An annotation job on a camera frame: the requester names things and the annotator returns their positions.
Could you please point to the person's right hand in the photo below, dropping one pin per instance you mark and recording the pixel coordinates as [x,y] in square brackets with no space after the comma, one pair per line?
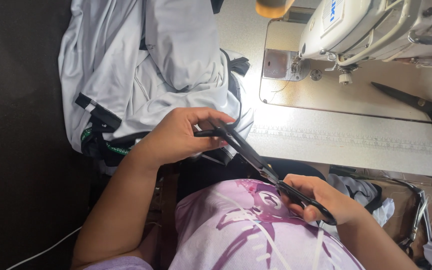
[332,198]

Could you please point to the person's left hand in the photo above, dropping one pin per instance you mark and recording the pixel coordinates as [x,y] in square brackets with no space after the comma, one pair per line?
[171,137]

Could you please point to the black tailor scissors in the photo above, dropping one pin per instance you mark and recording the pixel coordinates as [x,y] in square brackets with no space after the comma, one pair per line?
[403,96]
[249,153]

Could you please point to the white and black fabric pile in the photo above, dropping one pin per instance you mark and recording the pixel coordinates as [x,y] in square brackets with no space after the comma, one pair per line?
[354,187]

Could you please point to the green printed ribbon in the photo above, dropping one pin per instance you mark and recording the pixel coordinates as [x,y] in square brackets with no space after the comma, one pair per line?
[118,149]

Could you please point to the measuring tape strip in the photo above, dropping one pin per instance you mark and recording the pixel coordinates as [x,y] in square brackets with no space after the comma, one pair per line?
[351,140]

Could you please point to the white garment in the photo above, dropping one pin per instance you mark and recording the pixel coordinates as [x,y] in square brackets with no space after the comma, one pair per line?
[126,75]

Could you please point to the grey metal lever rod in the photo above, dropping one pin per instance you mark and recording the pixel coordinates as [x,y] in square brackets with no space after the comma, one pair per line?
[420,210]

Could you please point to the purple patterned shirt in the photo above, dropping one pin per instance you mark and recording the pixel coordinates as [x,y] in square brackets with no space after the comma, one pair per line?
[238,232]

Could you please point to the tan thread spool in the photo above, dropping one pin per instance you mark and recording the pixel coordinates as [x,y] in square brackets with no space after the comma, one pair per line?
[272,6]

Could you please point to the white sewing machine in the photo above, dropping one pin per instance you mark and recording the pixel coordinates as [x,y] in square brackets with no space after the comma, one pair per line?
[369,30]

